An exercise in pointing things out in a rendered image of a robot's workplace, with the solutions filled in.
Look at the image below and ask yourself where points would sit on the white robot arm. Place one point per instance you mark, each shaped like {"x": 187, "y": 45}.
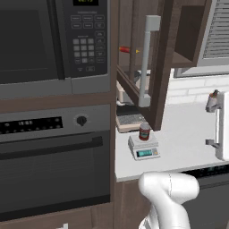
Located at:
{"x": 170, "y": 196}

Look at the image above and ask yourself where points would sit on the brown tall housing cabinet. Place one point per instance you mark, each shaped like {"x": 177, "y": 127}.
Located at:
{"x": 112, "y": 134}

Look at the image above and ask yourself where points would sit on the red canned food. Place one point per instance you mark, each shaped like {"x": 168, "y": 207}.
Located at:
{"x": 144, "y": 132}

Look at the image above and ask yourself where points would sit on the white digital scale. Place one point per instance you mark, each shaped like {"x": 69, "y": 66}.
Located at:
{"x": 143, "y": 149}

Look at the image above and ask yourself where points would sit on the brown cabinet door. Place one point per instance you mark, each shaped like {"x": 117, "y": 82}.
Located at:
{"x": 159, "y": 74}

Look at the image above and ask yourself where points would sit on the red item in cabinet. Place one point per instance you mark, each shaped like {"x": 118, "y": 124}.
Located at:
{"x": 124, "y": 49}

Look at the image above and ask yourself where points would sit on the brown base cabinet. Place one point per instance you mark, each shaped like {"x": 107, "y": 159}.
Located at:
{"x": 131, "y": 205}

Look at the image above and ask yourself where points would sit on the black oven knob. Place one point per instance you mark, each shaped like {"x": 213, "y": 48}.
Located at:
{"x": 81, "y": 120}

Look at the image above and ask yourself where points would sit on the grey microwave oven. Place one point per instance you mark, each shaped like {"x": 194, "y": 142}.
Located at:
{"x": 89, "y": 83}

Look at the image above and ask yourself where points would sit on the small yellow item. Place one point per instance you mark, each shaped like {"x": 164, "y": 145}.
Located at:
{"x": 137, "y": 51}

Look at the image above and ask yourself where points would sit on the grey built-in oven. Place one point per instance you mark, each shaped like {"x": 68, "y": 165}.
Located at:
{"x": 44, "y": 167}

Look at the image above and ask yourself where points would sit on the black oven door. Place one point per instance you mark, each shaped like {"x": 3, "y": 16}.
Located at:
{"x": 50, "y": 179}

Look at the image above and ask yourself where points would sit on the white countertop appliance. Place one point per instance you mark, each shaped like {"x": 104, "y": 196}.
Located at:
{"x": 225, "y": 125}

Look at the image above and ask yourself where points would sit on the black microwave door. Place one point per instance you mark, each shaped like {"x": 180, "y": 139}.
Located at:
{"x": 27, "y": 41}

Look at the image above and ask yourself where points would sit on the black dishwasher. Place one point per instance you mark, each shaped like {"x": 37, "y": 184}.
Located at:
{"x": 211, "y": 196}

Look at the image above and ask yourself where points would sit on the window with grey blinds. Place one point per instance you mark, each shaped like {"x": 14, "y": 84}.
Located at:
{"x": 217, "y": 32}

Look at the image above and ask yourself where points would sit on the brown wall cabinet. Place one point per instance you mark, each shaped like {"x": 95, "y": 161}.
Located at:
{"x": 190, "y": 29}

